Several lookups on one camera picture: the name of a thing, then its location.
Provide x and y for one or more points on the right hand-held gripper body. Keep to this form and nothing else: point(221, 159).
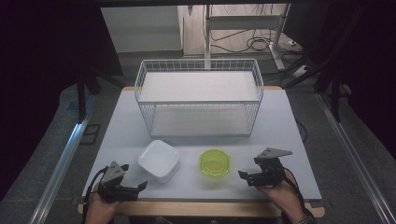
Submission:
point(272, 169)

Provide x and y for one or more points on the aluminium rail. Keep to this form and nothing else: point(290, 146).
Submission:
point(62, 165)
point(351, 155)

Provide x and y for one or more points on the white power strip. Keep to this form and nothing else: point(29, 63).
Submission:
point(300, 71)

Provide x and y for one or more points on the green round lidded container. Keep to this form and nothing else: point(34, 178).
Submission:
point(214, 163)

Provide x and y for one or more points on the black floor frame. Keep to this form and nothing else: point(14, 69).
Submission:
point(90, 134)

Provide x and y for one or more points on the black metal stand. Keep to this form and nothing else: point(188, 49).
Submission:
point(334, 99)
point(81, 99)

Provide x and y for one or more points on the person's right hand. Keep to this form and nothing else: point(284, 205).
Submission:
point(288, 196)

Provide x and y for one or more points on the person's left hand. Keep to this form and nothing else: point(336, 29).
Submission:
point(99, 208)

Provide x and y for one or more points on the white metal desk frame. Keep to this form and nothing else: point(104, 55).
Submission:
point(243, 21)

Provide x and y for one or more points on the dark curtain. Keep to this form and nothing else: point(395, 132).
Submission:
point(37, 77)
point(370, 68)

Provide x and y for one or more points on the grey cabinet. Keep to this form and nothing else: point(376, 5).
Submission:
point(141, 29)

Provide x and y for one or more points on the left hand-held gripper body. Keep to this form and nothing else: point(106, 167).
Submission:
point(112, 177)

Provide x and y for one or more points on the white square lidded container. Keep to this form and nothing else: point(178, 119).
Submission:
point(158, 159)

